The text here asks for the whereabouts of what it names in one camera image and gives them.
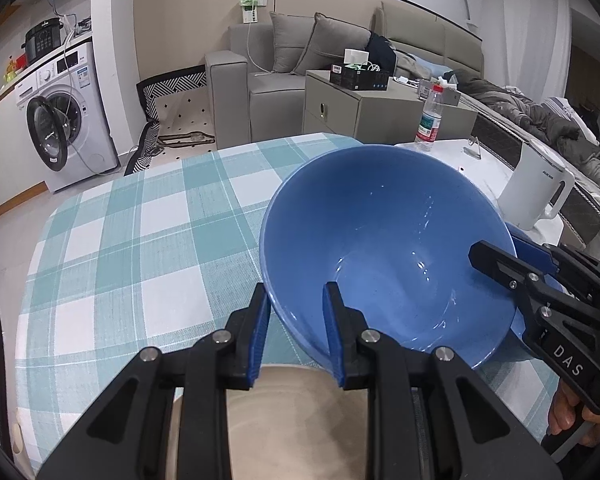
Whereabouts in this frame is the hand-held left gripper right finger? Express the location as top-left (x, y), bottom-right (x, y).
top-left (322, 281), bottom-right (563, 480)

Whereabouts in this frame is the white washing machine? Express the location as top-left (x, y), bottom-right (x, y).
top-left (15, 40), bottom-right (120, 194)

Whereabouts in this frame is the dark clothing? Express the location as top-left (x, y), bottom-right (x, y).
top-left (367, 32), bottom-right (397, 76)

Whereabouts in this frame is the black box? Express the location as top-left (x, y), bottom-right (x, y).
top-left (329, 62), bottom-right (391, 91)

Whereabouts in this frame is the black white patterned mat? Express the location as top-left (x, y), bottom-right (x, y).
top-left (124, 67), bottom-right (216, 176)

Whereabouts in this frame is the clear water bottle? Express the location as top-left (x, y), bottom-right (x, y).
top-left (414, 84), bottom-right (446, 153)

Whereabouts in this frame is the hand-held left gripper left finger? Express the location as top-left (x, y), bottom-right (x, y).
top-left (37, 282), bottom-right (272, 480)

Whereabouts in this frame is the grey blanket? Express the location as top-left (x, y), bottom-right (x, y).
top-left (450, 70), bottom-right (600, 201)

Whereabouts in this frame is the blue bowl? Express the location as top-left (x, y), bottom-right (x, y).
top-left (259, 144), bottom-right (531, 371)

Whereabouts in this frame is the white electric kettle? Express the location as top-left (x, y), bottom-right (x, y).
top-left (497, 139), bottom-right (576, 232)

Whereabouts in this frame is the cream plate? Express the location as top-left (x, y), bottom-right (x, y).
top-left (167, 364), bottom-right (421, 480)

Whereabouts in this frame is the grey sofa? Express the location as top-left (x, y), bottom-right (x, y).
top-left (205, 2), bottom-right (483, 143)

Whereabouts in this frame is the wall socket with charger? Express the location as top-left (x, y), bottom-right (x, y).
top-left (239, 0), bottom-right (268, 23)

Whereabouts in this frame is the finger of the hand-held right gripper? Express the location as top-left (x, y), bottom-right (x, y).
top-left (505, 222), bottom-right (600, 311)
top-left (468, 240), bottom-right (600, 331)

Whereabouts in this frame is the beige side cabinet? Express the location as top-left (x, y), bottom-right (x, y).
top-left (302, 69), bottom-right (478, 146)

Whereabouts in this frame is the grey cushion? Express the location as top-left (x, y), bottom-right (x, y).
top-left (270, 11), bottom-right (317, 75)
top-left (294, 12), bottom-right (373, 77)

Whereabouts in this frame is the person's right hand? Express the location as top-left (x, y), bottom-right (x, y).
top-left (547, 380), bottom-right (600, 453)

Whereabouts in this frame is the white kitchen counter cabinet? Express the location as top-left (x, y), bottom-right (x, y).
top-left (0, 67), bottom-right (51, 221)

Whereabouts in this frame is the teal checked tablecloth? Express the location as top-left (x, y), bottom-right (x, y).
top-left (15, 132), bottom-right (561, 471)

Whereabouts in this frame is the black pressure cooker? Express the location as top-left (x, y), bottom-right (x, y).
top-left (21, 17), bottom-right (63, 65)

